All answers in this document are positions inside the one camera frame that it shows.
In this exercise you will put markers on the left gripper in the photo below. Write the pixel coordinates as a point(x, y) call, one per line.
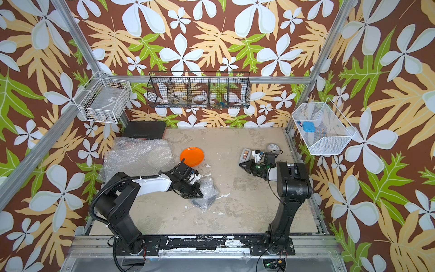
point(195, 193)

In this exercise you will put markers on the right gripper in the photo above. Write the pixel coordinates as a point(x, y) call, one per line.
point(249, 168)

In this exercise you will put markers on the orange dinner plate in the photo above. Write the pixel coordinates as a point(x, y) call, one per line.
point(192, 156)

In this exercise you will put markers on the bubble wrap pile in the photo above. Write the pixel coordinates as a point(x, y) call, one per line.
point(136, 157)

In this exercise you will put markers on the black dinner plate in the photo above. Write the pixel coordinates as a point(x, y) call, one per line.
point(203, 203)

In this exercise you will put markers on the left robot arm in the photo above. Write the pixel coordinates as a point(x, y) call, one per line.
point(112, 204)

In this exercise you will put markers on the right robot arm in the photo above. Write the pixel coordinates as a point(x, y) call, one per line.
point(292, 189)

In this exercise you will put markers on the grey tape dispenser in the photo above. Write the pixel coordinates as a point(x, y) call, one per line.
point(245, 155)

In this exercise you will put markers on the clear tape roll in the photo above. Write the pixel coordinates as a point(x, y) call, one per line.
point(273, 148)

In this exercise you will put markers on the black plastic case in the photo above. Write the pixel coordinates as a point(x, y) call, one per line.
point(149, 130)

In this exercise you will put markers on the blue small object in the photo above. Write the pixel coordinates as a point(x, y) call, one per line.
point(309, 127)

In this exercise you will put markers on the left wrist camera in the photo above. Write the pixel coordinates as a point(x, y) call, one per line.
point(194, 177)

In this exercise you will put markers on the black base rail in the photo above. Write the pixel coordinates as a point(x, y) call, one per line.
point(257, 244)

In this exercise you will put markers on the white wire basket right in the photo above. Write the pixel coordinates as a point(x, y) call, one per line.
point(333, 130)

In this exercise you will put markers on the white wire basket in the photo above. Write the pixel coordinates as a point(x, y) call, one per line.
point(103, 98)
point(333, 130)

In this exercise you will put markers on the black wire basket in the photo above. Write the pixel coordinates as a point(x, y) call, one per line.
point(197, 89)

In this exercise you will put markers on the white wire basket left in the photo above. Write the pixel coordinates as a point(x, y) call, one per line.
point(103, 98)

